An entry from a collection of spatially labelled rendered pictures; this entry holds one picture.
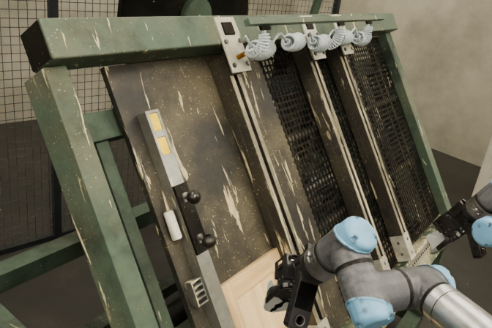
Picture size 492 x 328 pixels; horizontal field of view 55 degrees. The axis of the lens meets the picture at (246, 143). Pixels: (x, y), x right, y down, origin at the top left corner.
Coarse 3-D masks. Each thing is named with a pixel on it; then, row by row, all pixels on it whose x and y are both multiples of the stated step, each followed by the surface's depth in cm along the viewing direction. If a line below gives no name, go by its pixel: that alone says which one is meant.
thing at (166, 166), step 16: (144, 112) 130; (144, 128) 131; (160, 160) 130; (160, 176) 132; (176, 176) 132; (176, 208) 131; (192, 256) 131; (208, 256) 133; (208, 272) 132; (208, 288) 130; (208, 304) 131; (224, 304) 133; (224, 320) 132
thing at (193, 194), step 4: (188, 192) 121; (192, 192) 120; (196, 192) 121; (184, 196) 130; (188, 196) 120; (192, 196) 120; (196, 196) 120; (200, 196) 121; (184, 200) 130; (188, 200) 120; (192, 200) 120; (196, 200) 120; (200, 200) 121
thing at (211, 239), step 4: (196, 236) 130; (200, 236) 130; (204, 236) 121; (208, 236) 120; (212, 236) 121; (200, 240) 130; (204, 240) 120; (208, 240) 120; (212, 240) 120; (216, 240) 121; (204, 244) 120; (208, 244) 120; (212, 244) 120; (208, 248) 121
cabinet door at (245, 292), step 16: (272, 256) 156; (240, 272) 144; (256, 272) 149; (272, 272) 155; (224, 288) 137; (240, 288) 142; (256, 288) 148; (240, 304) 141; (256, 304) 146; (240, 320) 139; (256, 320) 144; (272, 320) 149
